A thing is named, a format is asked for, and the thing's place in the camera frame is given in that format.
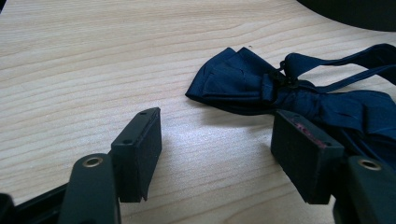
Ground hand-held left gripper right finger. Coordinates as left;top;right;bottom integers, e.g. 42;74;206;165
270;108;346;205

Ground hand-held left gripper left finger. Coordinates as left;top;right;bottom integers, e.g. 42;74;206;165
110;106;163;203

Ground navy blue bow tie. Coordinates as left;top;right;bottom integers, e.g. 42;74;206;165
185;43;396;171

